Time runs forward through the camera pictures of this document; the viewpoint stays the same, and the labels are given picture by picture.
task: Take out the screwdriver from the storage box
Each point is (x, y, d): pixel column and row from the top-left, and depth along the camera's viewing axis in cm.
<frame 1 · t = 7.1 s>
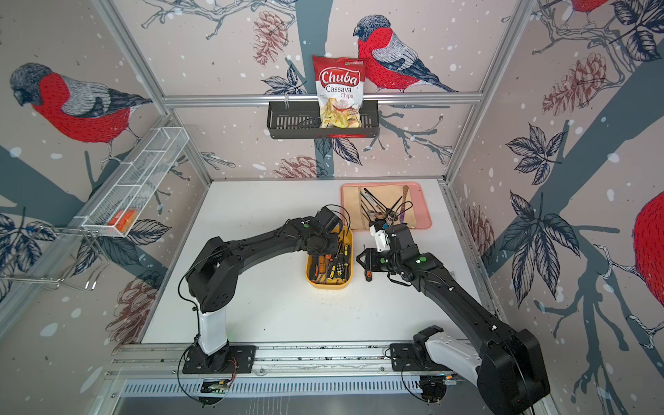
left hand: (339, 244, 90), fingers open
right hand: (360, 256, 81), fingers open
yellow plastic storage box: (332, 270, 89), point 4 cm above the table
pink plastic tray: (424, 216, 109), on the table
beige cloth on tray: (394, 203, 113), on the table

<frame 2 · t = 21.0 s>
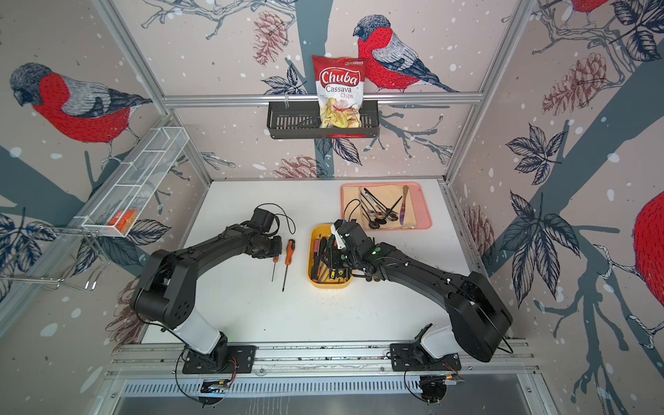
left hand: (282, 245, 93), fingers closed
right hand: (323, 257, 82), fingers open
large orange black screwdriver: (289, 258, 96), on the table
the other named things where they were.

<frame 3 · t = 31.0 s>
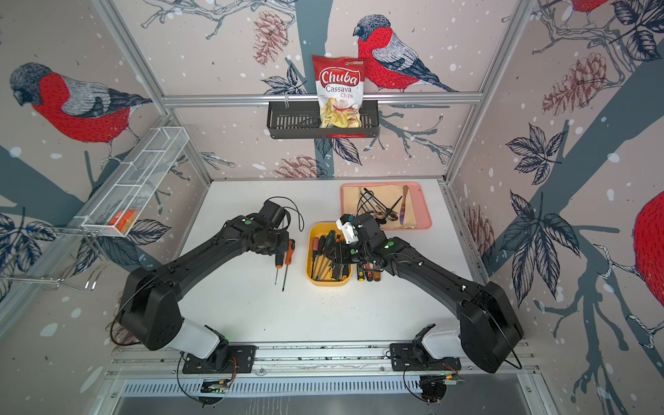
left hand: (288, 241, 86), fingers closed
right hand: (329, 253, 80), fingers open
the named things where they were.

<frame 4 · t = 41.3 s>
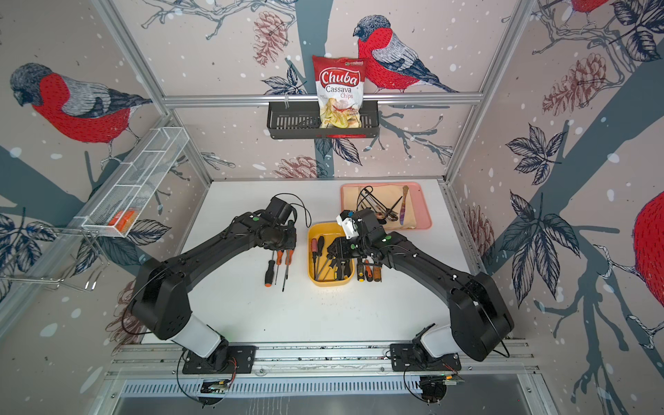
left hand: (296, 237, 87), fingers closed
right hand: (330, 247, 82), fingers open
black orange-tipped screwdriver: (269, 275, 91), point 2 cm above the table
the other named things where they were.

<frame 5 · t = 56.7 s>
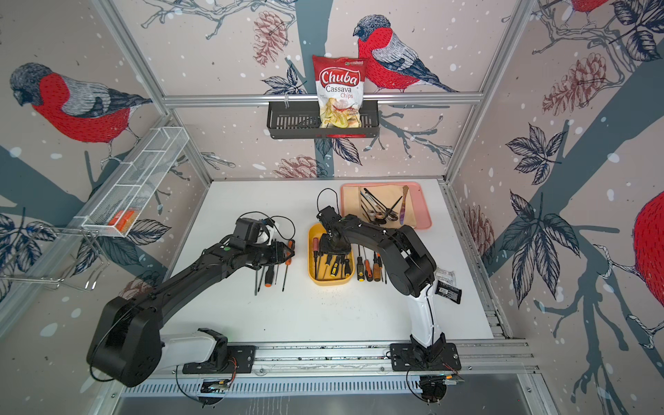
left hand: (293, 249, 84), fingers open
right hand: (326, 249, 97), fingers open
the named things where they were.

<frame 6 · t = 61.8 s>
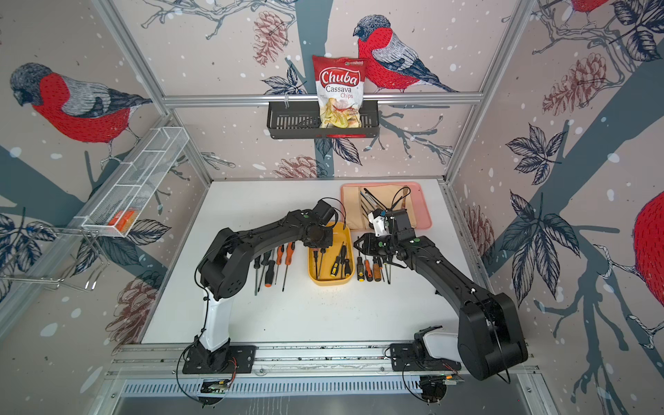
left hand: (332, 238, 95), fingers closed
right hand: (357, 242, 84), fingers open
the named things where they were.

